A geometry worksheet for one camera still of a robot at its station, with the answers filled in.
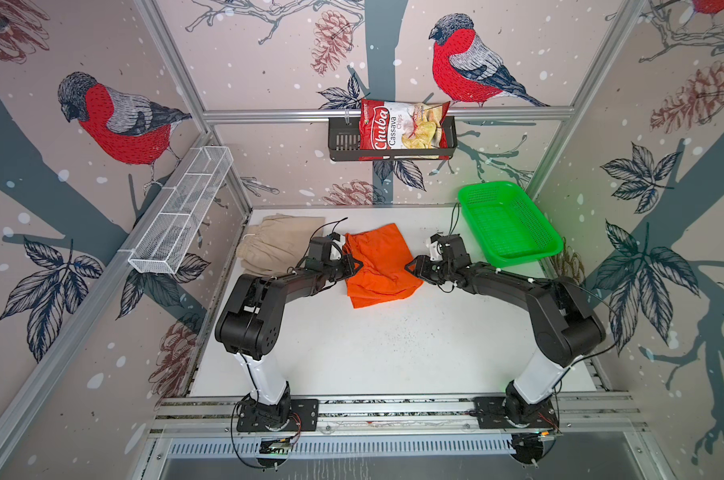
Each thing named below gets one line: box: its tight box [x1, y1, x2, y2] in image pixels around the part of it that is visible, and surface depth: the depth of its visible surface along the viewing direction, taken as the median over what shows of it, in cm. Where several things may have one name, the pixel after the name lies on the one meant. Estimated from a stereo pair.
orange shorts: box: [342, 223, 424, 309], surface depth 97 cm
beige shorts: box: [236, 213, 325, 276], surface depth 106 cm
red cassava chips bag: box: [358, 100, 451, 161], surface depth 90 cm
